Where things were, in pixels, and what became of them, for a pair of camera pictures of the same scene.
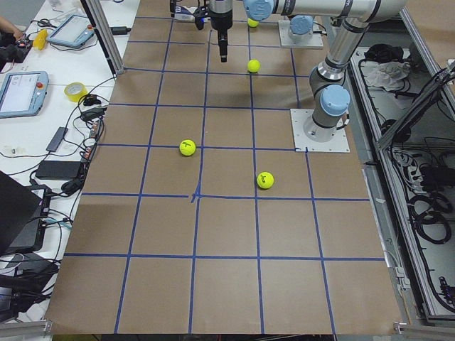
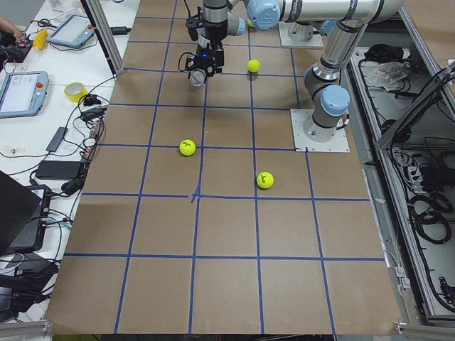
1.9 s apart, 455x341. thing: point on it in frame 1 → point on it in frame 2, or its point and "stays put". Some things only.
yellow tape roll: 75,91 stays put
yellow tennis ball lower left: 265,180 stays put
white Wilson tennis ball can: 185,13 → 197,77
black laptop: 23,213 stays put
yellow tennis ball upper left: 187,147 stays put
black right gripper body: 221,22 → 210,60
